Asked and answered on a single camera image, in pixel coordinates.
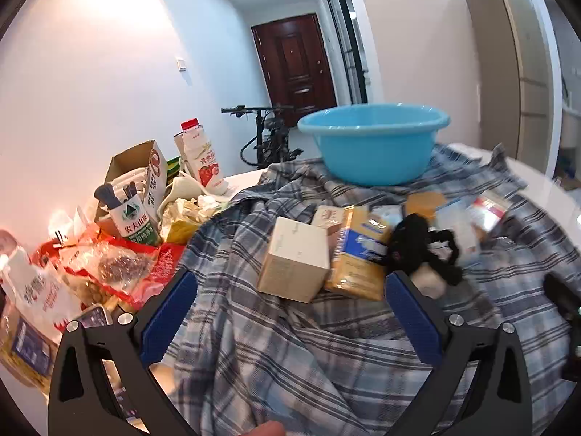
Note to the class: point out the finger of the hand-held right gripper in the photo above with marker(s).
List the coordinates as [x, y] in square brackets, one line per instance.
[565, 297]

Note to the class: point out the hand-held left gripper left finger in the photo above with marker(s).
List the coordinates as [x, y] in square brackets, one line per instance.
[168, 313]

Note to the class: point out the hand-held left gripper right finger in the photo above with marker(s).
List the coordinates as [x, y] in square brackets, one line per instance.
[413, 318]

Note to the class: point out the red and white cigarette pack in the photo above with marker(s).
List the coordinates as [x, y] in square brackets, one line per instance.
[488, 213]

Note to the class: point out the blue plastic basin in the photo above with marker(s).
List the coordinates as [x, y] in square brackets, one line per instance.
[376, 145]

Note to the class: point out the person's left hand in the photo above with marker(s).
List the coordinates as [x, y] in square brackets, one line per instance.
[268, 429]

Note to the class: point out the red snack bag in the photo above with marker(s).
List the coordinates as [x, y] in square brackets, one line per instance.
[163, 263]

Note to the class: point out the yellow packet with blue label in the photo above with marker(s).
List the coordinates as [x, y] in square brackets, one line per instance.
[358, 272]

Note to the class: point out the clear bag of nuts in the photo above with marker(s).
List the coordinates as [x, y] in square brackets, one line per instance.
[113, 268]

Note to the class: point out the crumpled yellow packet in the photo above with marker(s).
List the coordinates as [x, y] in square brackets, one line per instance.
[186, 222]

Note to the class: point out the green label bottle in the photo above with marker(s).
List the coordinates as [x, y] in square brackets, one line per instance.
[134, 222]

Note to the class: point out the long light blue packet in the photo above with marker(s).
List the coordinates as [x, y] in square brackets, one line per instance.
[454, 222]

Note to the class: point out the small light blue packet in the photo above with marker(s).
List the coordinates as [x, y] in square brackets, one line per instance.
[386, 213]

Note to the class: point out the orange soap box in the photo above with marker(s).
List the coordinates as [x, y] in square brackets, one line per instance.
[426, 200]

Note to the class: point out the blue plaid shirt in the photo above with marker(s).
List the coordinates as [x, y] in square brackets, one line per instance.
[281, 349]

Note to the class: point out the cream cloth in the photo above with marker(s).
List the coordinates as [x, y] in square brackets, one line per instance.
[181, 188]

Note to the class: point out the small pink box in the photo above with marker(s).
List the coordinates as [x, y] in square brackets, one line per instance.
[327, 218]

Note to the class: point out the white and red bag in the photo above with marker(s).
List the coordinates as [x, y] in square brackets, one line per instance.
[36, 290]

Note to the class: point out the white cardboard box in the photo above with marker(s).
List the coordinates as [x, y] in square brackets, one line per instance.
[295, 254]

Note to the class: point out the grey brush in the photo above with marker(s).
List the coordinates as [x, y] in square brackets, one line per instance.
[106, 193]

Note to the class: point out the brown cardboard carton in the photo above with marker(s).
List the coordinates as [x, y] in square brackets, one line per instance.
[154, 177]

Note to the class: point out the yellow noodle packet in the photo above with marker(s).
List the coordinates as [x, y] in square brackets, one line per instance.
[27, 349]

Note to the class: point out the strawberry milk bottle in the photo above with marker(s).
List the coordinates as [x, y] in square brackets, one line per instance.
[206, 168]

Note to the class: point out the black bicycle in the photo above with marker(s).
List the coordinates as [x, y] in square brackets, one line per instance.
[272, 136]

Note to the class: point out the beige cabinet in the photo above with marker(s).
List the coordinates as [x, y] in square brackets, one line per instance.
[513, 68]

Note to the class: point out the dark red door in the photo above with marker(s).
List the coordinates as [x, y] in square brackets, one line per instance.
[295, 63]

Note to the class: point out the sliding glass door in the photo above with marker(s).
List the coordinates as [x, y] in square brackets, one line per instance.
[349, 41]

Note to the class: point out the white light switch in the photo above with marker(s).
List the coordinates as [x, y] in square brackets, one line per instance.
[181, 64]

